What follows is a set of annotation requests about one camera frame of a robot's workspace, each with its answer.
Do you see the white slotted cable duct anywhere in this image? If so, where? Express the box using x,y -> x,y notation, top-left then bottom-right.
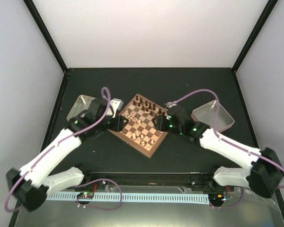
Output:
47,192 -> 209,205

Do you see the black left frame post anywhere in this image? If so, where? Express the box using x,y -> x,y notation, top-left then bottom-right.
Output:
23,0 -> 68,73

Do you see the yellow metal tin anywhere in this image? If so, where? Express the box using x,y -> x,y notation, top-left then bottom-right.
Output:
67,95 -> 95,121

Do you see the right controller circuit board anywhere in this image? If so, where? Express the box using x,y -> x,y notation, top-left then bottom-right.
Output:
212,194 -> 233,201

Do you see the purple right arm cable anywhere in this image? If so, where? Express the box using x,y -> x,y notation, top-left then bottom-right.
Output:
175,88 -> 284,189

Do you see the black rear mounting rail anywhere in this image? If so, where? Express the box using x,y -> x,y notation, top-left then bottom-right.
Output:
85,172 -> 279,190

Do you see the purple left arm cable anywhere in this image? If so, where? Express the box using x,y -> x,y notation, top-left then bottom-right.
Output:
3,87 -> 112,212

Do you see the pile of light pieces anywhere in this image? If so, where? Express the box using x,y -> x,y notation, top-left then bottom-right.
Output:
123,110 -> 136,120

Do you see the black frame post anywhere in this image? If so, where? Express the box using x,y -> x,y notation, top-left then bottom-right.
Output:
231,0 -> 278,73
23,0 -> 68,73

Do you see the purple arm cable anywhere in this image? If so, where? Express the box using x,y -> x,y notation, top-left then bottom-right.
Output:
3,87 -> 112,212
175,88 -> 284,189

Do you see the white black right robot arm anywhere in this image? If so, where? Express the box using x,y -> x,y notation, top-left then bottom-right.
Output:
153,104 -> 284,199

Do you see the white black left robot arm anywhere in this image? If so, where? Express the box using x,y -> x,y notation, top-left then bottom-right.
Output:
4,97 -> 128,212

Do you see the left controller circuit board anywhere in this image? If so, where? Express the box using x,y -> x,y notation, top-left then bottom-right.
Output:
77,192 -> 94,200

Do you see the black right frame post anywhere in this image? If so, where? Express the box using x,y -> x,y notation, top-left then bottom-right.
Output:
231,0 -> 278,73

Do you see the pink metal tin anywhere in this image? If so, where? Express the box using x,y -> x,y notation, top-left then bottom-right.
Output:
191,100 -> 235,132

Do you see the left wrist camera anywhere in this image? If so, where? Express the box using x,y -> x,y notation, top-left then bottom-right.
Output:
106,98 -> 124,118

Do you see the wooden chessboard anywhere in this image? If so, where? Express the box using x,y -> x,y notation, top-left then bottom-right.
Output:
111,94 -> 168,158

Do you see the controller circuit board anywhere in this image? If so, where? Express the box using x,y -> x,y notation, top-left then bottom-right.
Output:
77,192 -> 94,200
212,194 -> 233,201

